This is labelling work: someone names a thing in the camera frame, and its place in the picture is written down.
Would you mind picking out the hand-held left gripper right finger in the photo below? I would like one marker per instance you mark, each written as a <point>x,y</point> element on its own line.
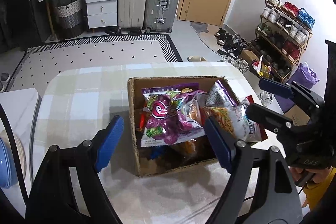
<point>218,142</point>

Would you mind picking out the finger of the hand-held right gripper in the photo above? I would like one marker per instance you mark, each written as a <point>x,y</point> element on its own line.
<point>275,88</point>
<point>265,116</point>

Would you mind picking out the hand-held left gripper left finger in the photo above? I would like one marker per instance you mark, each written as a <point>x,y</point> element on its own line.
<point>110,142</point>

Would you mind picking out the white noodle snack packet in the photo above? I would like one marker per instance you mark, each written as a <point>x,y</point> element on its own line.
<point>231,119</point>

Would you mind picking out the brown cardboard box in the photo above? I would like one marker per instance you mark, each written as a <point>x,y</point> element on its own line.
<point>133,113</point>

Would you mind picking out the small red snack packet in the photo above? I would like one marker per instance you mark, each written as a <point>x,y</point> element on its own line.
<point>142,121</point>

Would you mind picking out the white purple snack packet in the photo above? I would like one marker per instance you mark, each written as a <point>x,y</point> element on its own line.
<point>219,95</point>

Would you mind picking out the blue snack packet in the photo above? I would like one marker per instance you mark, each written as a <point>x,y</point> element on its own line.
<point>157,151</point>

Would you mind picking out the person's right hand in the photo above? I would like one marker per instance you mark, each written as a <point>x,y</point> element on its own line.
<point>296,172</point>

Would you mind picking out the purple bag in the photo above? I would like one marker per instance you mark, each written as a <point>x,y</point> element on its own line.
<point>304,77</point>

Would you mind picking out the brown cardboard carton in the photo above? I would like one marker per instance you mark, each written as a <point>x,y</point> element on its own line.
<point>296,113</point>

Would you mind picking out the small brown box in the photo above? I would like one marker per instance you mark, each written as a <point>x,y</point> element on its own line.
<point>249,54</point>

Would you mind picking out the yellow shirt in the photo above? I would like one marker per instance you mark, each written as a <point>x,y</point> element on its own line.
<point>323,192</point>

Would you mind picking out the pile of mixed sneakers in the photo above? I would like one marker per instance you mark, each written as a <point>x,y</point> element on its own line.
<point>231,43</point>

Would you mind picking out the beige slipper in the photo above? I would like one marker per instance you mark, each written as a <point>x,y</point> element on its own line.
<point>203,59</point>
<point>193,58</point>

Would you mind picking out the black white patterned rug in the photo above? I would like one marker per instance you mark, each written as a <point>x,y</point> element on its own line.
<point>92,56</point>

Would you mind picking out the beige plate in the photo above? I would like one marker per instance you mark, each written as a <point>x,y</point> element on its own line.
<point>21,155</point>

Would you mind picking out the small grey rug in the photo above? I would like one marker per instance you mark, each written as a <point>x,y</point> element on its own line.
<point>200,28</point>

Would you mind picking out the blue bowl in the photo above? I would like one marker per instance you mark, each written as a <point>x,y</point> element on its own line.
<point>5,161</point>

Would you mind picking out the grey slipper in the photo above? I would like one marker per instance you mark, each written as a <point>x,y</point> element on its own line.
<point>5,77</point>

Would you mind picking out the woven basket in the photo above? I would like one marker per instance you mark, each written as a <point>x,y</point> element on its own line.
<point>69,16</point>

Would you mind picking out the silver suitcase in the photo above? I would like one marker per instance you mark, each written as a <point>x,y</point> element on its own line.
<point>162,1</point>

